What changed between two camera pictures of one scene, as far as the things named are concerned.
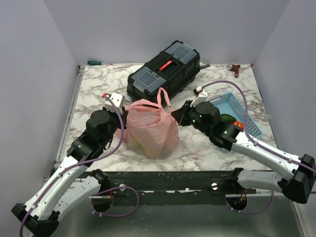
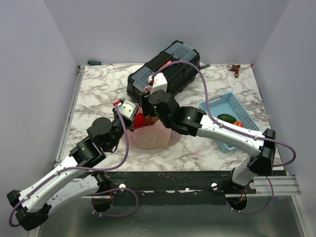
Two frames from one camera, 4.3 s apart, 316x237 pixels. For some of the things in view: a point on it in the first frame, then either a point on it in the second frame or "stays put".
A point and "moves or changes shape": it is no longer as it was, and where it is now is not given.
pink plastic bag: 151,129 moves or changes shape
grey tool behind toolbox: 205,65 stays put
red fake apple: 238,124 stays put
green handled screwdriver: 98,63 stays put
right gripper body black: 190,118 → 147,110
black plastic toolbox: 172,69 stays put
